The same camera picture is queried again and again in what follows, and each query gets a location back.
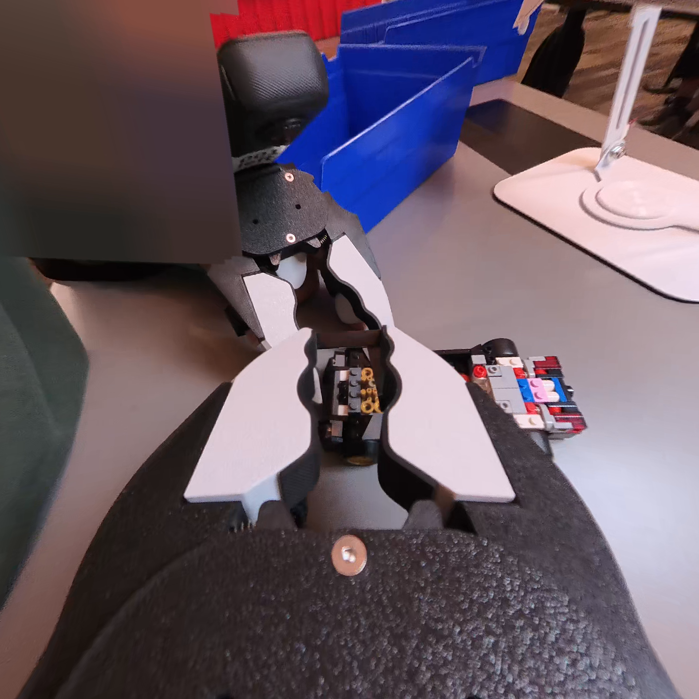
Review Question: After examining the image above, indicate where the white monitor stand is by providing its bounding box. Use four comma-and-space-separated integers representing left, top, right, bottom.
493, 4, 699, 304

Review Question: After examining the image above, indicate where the blue plastic bin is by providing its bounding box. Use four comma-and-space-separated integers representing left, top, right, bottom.
273, 44, 488, 234
382, 0, 542, 88
340, 0, 438, 47

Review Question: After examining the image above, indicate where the black lego car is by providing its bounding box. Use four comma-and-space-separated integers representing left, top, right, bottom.
314, 332, 588, 469

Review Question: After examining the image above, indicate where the person's green sweater torso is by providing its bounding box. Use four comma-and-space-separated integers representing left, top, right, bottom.
0, 257, 91, 609

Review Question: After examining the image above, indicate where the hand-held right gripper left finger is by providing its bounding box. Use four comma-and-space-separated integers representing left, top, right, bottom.
184, 328, 323, 529

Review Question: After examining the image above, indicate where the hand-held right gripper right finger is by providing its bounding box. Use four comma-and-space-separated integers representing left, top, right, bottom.
377, 326, 518, 526

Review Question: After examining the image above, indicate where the red plastic bin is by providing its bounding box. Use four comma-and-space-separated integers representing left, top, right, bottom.
210, 0, 383, 51

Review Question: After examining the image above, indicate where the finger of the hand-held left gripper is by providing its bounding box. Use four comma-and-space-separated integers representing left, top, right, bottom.
240, 256, 308, 351
325, 237, 395, 334

